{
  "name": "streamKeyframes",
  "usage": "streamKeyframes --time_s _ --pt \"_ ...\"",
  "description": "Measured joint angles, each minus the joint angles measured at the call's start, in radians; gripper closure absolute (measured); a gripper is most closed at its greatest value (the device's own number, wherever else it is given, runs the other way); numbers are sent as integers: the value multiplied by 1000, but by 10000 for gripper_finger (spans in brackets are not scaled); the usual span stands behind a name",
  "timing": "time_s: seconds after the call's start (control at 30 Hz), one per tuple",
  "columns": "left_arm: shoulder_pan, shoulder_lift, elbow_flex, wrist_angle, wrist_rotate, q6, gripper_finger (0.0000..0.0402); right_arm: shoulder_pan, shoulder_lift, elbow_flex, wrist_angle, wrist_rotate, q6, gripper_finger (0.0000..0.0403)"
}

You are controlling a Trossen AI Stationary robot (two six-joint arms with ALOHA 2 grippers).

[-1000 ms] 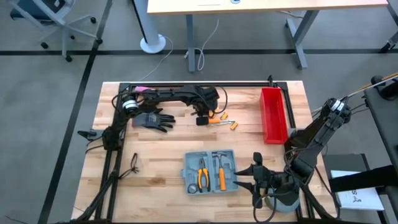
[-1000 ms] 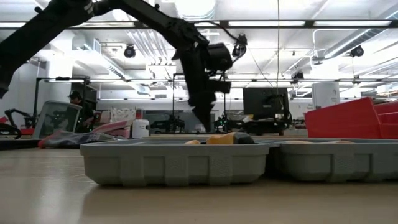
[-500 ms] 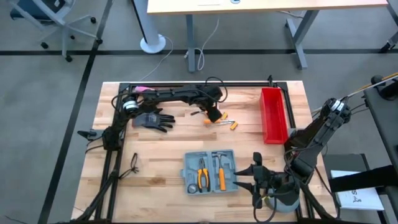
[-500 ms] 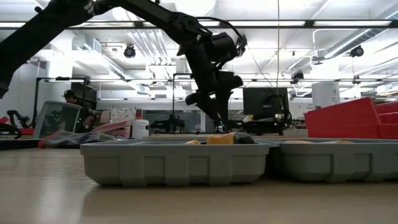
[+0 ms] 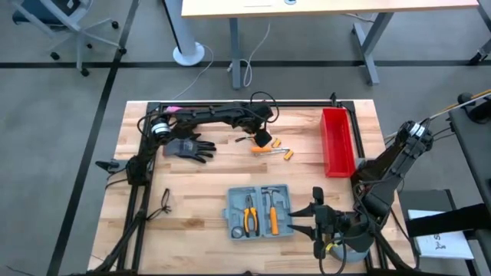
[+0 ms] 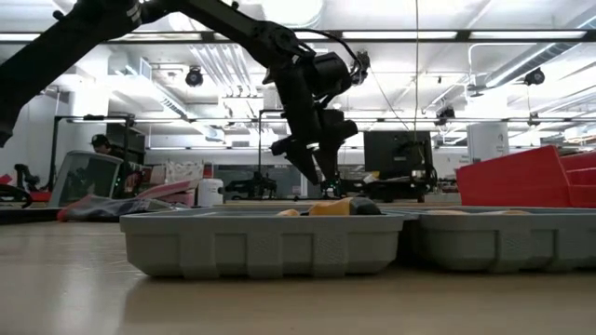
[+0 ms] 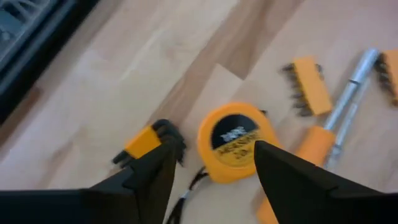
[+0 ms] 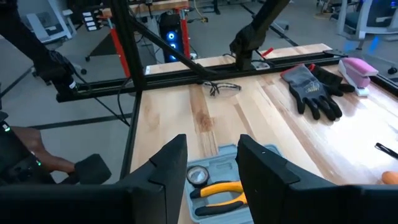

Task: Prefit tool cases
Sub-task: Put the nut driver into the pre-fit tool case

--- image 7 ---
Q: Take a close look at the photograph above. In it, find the orange tape measure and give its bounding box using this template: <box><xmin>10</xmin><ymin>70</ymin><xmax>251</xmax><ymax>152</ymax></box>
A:
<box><xmin>197</xmin><ymin>102</ymin><xmax>283</xmax><ymax>184</ymax></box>

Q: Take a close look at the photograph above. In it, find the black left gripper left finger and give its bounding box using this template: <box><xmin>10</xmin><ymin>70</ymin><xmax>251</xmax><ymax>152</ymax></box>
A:
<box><xmin>90</xmin><ymin>139</ymin><xmax>178</xmax><ymax>224</ymax></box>

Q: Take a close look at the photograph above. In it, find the orange-handled screwdriver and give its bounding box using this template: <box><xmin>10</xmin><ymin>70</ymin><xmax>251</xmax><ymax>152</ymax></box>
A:
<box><xmin>256</xmin><ymin>48</ymin><xmax>381</xmax><ymax>224</ymax></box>

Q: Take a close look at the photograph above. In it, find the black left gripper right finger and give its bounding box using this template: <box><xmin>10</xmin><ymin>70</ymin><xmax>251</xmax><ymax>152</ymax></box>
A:
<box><xmin>254</xmin><ymin>140</ymin><xmax>383</xmax><ymax>224</ymax></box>

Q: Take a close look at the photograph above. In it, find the small orange tool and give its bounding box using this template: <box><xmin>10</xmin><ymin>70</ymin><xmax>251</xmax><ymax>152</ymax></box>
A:
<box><xmin>281</xmin><ymin>55</ymin><xmax>333</xmax><ymax>118</ymax></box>

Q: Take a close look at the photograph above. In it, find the small yellow black tool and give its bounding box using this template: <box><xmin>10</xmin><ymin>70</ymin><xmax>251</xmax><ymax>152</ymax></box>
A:
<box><xmin>112</xmin><ymin>119</ymin><xmax>187</xmax><ymax>169</ymax></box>

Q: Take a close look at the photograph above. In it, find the orange bit holder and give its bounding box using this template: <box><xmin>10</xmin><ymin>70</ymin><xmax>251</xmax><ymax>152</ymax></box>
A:
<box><xmin>374</xmin><ymin>49</ymin><xmax>398</xmax><ymax>106</ymax></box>

